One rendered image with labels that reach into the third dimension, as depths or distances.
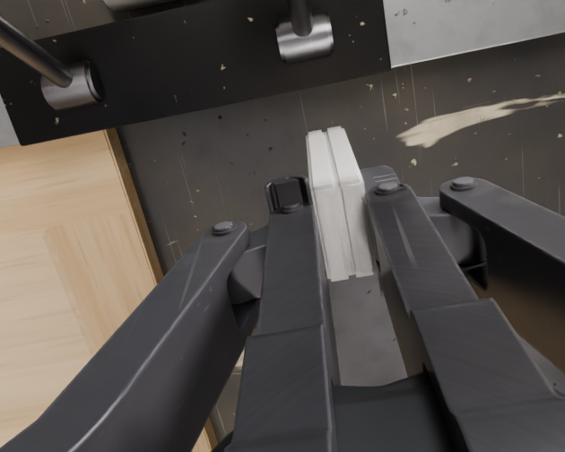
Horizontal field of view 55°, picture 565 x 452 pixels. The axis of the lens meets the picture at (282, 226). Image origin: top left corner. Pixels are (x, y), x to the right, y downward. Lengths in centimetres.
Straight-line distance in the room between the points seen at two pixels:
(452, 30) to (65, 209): 25
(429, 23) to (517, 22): 4
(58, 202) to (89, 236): 3
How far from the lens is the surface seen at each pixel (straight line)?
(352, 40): 28
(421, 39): 30
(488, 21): 31
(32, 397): 46
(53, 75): 28
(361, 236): 16
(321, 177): 16
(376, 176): 18
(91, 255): 37
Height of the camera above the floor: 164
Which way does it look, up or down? 35 degrees down
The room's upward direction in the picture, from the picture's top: 94 degrees clockwise
